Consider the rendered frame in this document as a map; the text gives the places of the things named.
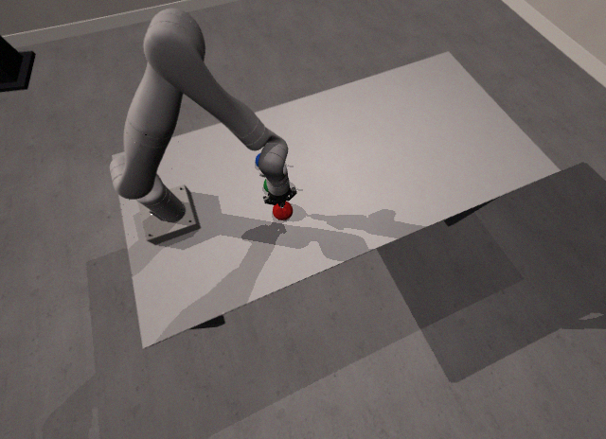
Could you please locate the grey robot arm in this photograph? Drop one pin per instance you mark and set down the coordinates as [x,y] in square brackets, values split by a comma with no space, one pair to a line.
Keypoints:
[174,47]

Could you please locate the red dome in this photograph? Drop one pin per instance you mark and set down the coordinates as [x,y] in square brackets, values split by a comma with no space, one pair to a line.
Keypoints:
[282,213]

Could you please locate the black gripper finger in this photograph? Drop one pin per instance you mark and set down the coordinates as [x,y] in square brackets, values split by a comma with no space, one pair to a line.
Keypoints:
[288,198]
[272,202]

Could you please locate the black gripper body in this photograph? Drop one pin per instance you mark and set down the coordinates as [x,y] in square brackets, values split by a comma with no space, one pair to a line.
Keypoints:
[279,197]

